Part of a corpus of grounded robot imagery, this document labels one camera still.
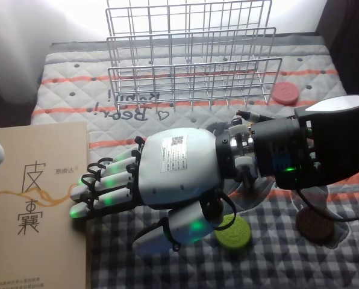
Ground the brown toy sandwich cookie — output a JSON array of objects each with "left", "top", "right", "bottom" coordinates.
[{"left": 296, "top": 207, "right": 336, "bottom": 241}]

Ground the white wire rack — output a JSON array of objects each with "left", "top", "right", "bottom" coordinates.
[{"left": 105, "top": 0, "right": 283, "bottom": 112}]

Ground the beige book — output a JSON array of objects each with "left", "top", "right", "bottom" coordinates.
[{"left": 0, "top": 121, "right": 90, "bottom": 289}]

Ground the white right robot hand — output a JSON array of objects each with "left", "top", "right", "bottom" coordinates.
[{"left": 69, "top": 127, "right": 237, "bottom": 256}]

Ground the green toy sandwich cookie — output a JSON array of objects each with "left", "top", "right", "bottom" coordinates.
[{"left": 214, "top": 214, "right": 252, "bottom": 251}]

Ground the pink toy sandwich cookie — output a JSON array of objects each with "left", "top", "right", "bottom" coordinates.
[{"left": 272, "top": 81, "right": 299, "bottom": 105}]

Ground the grey quilt with bear print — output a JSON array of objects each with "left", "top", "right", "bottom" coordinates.
[{"left": 30, "top": 32, "right": 359, "bottom": 289}]

